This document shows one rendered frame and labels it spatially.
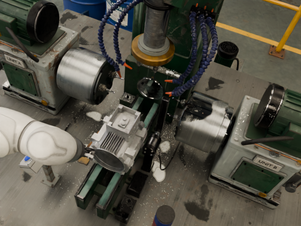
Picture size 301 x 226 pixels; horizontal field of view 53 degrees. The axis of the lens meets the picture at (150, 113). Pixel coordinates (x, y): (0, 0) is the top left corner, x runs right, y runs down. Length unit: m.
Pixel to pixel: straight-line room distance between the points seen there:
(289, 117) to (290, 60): 2.59
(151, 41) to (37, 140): 0.61
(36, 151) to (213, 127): 0.75
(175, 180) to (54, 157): 0.81
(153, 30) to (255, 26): 2.98
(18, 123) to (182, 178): 0.88
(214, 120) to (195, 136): 0.11
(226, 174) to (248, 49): 2.39
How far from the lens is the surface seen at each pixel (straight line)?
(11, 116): 0.92
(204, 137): 1.30
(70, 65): 1.44
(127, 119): 1.25
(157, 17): 1.12
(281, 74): 3.52
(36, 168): 1.25
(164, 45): 1.23
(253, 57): 3.58
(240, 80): 2.03
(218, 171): 1.45
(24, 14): 1.43
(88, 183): 1.34
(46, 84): 1.53
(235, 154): 1.31
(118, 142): 1.23
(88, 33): 2.17
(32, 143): 0.82
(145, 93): 1.56
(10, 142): 0.89
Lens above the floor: 2.14
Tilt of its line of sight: 52 degrees down
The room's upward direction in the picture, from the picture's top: 10 degrees clockwise
